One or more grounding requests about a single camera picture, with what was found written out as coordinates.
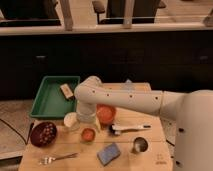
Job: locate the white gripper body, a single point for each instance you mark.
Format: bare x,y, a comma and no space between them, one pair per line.
86,118

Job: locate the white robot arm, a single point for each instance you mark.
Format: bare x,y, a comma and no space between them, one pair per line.
193,113

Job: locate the green plastic cup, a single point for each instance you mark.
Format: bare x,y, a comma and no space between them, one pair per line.
82,137

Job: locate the steel metal cup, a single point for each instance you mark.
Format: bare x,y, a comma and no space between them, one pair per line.
140,145

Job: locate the white plastic container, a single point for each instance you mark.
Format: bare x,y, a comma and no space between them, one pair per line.
71,122

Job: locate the orange plastic bowl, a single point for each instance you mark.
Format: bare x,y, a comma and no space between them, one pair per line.
105,114

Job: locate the tan wooden block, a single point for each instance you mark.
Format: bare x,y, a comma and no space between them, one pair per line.
67,92

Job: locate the green plastic tray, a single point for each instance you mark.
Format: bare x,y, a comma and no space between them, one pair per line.
50,102

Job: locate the dark red patterned bowl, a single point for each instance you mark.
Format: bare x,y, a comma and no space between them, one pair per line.
43,134

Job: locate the blue sponge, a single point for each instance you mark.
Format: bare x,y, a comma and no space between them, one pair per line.
109,153

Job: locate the clear plastic bottle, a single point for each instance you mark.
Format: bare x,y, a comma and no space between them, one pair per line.
128,84

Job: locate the silver metal fork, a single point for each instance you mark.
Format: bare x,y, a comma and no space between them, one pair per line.
49,160

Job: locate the black office chair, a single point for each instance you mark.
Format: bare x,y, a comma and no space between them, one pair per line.
144,11

